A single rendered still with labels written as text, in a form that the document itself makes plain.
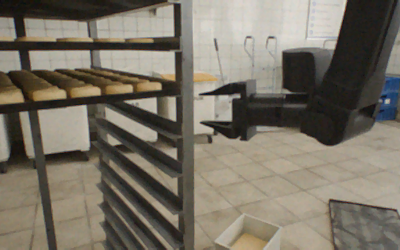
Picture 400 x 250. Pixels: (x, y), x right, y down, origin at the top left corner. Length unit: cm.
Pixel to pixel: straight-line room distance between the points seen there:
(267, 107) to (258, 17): 372
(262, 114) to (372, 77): 17
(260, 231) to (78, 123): 185
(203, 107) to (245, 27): 140
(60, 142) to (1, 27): 124
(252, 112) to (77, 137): 250
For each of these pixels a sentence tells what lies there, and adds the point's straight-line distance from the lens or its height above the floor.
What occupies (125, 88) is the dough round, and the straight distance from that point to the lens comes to 58.
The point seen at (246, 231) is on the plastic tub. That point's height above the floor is 6.
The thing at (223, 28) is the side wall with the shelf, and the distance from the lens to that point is 391.
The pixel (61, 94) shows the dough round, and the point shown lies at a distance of 56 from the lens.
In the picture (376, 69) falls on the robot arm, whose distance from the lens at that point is 42.
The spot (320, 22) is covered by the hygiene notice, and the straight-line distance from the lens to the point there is 486.
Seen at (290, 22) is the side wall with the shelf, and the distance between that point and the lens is 451.
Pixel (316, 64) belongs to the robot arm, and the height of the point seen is 102.
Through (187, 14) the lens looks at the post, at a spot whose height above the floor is 111.
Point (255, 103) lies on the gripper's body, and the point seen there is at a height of 96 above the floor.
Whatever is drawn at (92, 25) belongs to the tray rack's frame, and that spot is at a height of 112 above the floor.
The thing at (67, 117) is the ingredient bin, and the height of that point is 44.
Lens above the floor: 105
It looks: 15 degrees down
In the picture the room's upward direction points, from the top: straight up
